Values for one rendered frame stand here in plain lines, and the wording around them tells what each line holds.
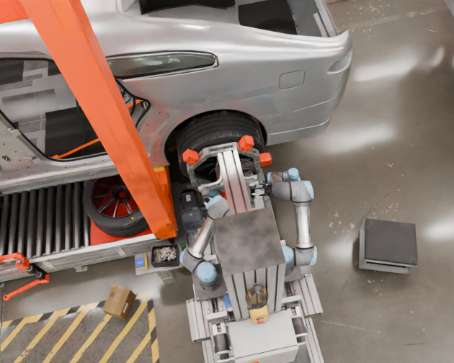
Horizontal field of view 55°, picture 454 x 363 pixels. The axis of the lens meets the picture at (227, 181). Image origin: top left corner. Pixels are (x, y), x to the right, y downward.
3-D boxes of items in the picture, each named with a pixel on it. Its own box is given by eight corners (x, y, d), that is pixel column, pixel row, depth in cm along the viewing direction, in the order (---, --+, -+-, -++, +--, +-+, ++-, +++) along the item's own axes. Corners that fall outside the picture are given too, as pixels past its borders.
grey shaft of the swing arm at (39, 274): (50, 275, 382) (23, 256, 339) (50, 281, 379) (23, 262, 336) (40, 277, 382) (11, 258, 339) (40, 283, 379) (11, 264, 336)
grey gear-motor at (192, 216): (200, 194, 407) (195, 176, 376) (207, 235, 386) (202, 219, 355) (181, 198, 406) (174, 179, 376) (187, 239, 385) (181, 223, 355)
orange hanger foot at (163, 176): (168, 164, 374) (160, 141, 344) (175, 218, 348) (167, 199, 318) (149, 168, 373) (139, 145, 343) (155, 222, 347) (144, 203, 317)
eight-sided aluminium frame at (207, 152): (259, 176, 354) (258, 137, 307) (260, 182, 351) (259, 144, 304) (193, 188, 353) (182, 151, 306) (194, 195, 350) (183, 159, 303)
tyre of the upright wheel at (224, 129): (258, 153, 373) (259, 103, 316) (264, 176, 361) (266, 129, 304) (182, 167, 370) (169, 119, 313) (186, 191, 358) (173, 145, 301)
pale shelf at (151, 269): (188, 245, 346) (187, 244, 343) (191, 266, 338) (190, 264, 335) (135, 256, 345) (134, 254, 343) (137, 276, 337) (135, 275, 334)
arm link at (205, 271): (208, 289, 277) (206, 284, 265) (193, 276, 282) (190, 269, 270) (221, 276, 281) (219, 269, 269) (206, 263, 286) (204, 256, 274)
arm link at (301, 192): (292, 263, 283) (287, 180, 277) (315, 261, 282) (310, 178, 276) (294, 269, 271) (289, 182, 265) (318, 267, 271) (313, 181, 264)
